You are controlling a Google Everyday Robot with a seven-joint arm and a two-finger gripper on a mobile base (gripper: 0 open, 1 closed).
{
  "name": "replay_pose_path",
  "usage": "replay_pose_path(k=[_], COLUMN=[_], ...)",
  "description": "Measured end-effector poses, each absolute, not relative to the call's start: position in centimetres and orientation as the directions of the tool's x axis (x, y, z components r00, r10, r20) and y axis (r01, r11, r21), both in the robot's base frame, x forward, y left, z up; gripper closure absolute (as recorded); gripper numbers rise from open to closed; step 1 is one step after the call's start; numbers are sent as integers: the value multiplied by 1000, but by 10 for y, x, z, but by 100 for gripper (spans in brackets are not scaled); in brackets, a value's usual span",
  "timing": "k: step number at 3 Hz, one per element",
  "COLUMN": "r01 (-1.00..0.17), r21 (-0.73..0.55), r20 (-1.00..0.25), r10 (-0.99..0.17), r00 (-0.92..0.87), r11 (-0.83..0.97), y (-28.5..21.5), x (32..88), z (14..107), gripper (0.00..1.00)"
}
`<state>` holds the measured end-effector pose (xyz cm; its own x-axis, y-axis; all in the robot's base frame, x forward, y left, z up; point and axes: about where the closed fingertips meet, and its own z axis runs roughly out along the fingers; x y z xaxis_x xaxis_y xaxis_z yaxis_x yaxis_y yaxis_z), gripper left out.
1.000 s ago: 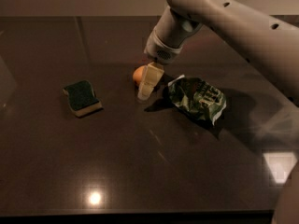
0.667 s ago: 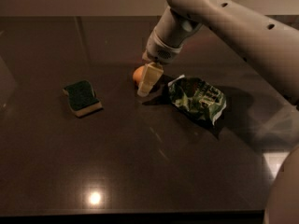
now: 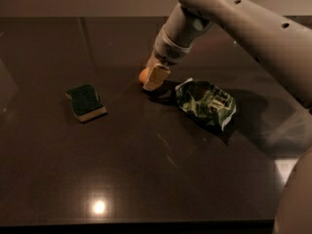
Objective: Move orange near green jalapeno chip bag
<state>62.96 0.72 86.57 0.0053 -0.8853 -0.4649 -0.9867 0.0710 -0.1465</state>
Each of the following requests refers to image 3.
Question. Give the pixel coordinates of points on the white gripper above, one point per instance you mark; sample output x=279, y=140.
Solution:
x=166, y=52

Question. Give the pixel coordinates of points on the orange fruit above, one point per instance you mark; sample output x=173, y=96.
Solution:
x=143, y=75

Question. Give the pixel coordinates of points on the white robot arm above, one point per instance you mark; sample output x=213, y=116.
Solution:
x=282, y=46

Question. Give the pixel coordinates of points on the green jalapeno chip bag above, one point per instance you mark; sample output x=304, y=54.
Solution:
x=206, y=103

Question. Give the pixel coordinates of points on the green and yellow sponge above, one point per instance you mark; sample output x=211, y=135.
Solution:
x=85, y=103

